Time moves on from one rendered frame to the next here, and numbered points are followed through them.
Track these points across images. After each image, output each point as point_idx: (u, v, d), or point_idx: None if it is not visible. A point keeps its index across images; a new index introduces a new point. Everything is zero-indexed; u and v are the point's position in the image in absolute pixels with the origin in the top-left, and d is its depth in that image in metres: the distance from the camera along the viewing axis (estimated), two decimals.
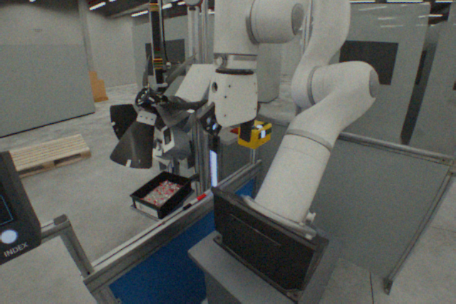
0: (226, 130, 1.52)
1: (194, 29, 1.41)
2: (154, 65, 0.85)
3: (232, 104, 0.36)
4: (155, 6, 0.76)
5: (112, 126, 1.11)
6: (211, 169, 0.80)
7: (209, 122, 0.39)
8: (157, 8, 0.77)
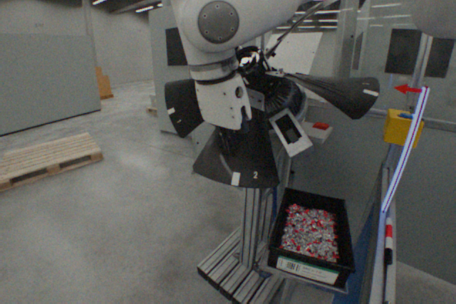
0: (306, 125, 1.14)
1: None
2: None
3: None
4: None
5: None
6: (394, 181, 0.42)
7: (231, 132, 0.39)
8: None
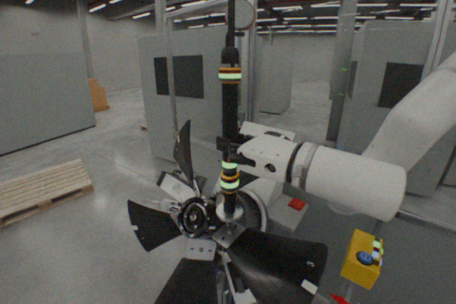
0: (281, 201, 1.12)
1: (241, 64, 1.01)
2: (226, 187, 0.45)
3: None
4: (236, 73, 0.36)
5: (177, 138, 0.79)
6: None
7: (236, 146, 0.38)
8: (239, 80, 0.37)
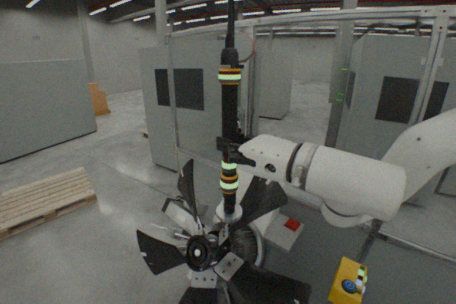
0: (278, 221, 1.18)
1: (240, 95, 1.06)
2: (226, 188, 0.45)
3: None
4: (236, 74, 0.36)
5: None
6: None
7: (237, 146, 0.38)
8: (238, 80, 0.37)
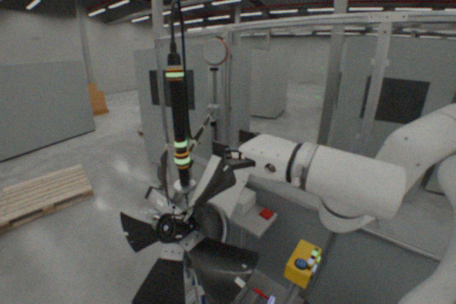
0: (254, 211, 1.29)
1: (216, 95, 1.18)
2: (178, 163, 0.56)
3: None
4: (177, 72, 0.47)
5: None
6: None
7: (236, 150, 0.36)
8: (180, 77, 0.48)
